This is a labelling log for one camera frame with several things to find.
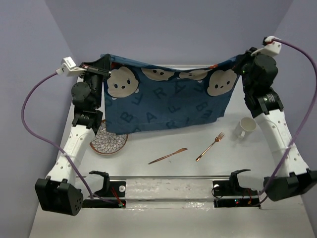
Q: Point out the copper fork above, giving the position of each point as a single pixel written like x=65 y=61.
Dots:
x=216 y=140

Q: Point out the floral ceramic plate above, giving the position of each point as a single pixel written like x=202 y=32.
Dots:
x=107 y=143

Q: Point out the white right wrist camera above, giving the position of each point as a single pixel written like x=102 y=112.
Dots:
x=271 y=47

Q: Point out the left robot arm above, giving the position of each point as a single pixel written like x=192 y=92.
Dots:
x=64 y=189

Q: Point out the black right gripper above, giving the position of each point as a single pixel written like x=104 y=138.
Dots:
x=245 y=58

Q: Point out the white ceramic mug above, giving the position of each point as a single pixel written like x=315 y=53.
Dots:
x=245 y=127

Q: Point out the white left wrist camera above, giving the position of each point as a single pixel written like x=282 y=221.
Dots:
x=69 y=68

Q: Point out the blue cartoon placemat cloth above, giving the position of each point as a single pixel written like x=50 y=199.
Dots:
x=144 y=97

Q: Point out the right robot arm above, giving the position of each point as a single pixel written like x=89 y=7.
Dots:
x=292 y=176

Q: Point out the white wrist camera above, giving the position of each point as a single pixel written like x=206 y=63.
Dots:
x=271 y=47
x=69 y=68

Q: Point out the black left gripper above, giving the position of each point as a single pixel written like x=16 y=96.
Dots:
x=100 y=67

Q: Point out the metal base rail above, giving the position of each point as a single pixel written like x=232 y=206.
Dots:
x=179 y=192

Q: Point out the copper knife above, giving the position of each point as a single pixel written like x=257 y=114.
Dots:
x=166 y=156

